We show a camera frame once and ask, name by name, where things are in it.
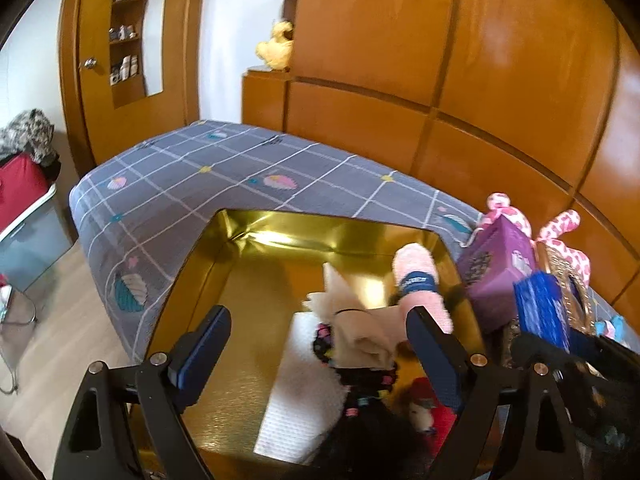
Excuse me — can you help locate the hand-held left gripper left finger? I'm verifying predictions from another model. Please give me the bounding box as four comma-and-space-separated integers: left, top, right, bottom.
52, 305, 232, 480

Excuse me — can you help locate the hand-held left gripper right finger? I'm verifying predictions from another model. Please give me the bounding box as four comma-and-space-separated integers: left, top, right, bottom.
406, 306, 586, 480

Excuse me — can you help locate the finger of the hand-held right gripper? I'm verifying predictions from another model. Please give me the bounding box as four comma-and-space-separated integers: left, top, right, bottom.
572, 332, 640, 368
512, 334, 596, 376

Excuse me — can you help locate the blue plush doll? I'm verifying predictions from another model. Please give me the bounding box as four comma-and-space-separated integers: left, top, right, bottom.
595, 316, 628, 338

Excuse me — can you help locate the blue box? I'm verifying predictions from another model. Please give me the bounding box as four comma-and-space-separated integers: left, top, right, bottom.
513, 271, 573, 356

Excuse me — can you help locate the red plush toy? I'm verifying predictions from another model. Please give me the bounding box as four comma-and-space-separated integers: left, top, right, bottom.
405, 377, 463, 456

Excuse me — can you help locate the beige cloth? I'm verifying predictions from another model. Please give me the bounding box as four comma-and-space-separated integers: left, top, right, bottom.
300, 262, 401, 371

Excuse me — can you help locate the gold tin box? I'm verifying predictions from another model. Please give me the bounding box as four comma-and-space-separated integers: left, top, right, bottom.
130, 207, 506, 480

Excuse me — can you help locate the pink fluffy sock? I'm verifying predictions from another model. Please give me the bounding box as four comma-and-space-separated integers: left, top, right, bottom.
391, 242, 455, 333

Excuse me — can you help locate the white paper napkin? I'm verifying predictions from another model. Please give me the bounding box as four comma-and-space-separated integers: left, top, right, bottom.
254, 310, 351, 466

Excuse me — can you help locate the purple cardboard box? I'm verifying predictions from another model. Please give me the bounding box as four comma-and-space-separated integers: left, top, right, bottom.
457, 217, 538, 333

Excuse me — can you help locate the pink spotted plush toy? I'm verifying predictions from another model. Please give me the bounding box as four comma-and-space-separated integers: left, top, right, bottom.
480, 192, 591, 286

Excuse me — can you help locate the grey storage box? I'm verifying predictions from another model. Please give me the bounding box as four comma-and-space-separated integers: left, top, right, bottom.
0, 185, 78, 293

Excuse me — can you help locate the grey checked bedsheet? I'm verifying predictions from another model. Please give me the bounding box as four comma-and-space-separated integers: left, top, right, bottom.
68, 119, 640, 366

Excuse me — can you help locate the red bag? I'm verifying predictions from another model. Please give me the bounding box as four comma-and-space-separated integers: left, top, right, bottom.
0, 152, 51, 233

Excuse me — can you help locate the wooden shelf cabinet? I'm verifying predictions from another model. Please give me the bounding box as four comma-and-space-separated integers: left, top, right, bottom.
57, 0, 208, 166

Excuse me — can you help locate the black and white patterned cloth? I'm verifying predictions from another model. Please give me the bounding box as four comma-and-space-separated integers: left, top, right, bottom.
0, 108, 62, 181

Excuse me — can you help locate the wooden wardrobe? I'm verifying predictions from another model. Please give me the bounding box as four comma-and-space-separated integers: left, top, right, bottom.
242, 0, 640, 321

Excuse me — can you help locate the group of small bottles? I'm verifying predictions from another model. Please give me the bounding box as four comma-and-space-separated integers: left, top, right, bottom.
108, 0, 141, 86

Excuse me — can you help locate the yellow plush toy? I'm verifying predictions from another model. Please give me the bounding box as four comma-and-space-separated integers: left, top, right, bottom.
256, 19, 296, 71

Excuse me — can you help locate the metal chair frame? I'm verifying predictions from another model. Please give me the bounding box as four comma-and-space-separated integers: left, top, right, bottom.
0, 285, 38, 396

